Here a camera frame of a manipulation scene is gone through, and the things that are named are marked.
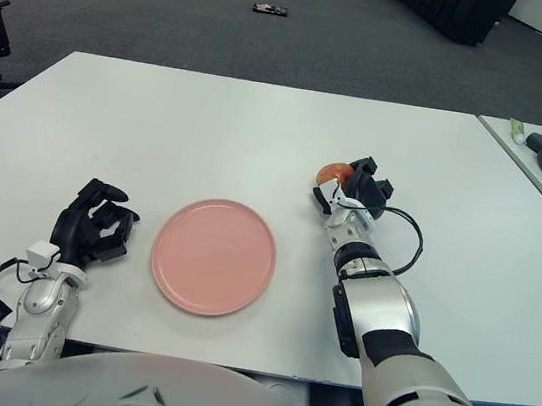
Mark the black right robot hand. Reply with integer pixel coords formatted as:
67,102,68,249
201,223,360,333
308,148,399,226

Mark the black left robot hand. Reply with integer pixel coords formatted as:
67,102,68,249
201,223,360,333
47,173,145,275

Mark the red yellow apple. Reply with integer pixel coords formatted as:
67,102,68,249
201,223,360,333
314,158,353,190

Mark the pink round plate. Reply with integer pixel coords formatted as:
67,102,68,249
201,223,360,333
143,189,285,326

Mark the green white tube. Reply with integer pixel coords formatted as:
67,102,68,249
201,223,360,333
506,117,529,145

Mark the grey robot torso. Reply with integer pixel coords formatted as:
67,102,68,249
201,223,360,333
0,332,363,406

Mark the black folding partition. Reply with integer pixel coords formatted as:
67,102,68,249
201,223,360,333
390,0,521,52

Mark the small black floor device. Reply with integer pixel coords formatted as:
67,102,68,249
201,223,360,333
250,1,291,19

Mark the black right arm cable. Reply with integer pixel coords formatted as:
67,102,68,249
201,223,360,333
337,199,429,280

